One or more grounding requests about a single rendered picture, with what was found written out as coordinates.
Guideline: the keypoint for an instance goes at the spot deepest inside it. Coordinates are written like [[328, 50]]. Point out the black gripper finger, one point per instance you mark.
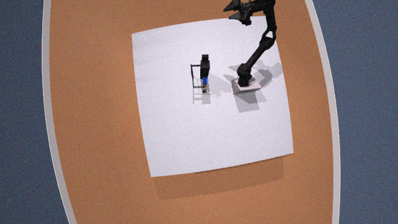
[[230, 7], [235, 16]]

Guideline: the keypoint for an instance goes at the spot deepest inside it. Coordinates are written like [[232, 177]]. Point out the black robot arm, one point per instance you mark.
[[267, 6]]

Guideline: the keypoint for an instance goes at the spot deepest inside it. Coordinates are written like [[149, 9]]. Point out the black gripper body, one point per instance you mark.
[[238, 5]]

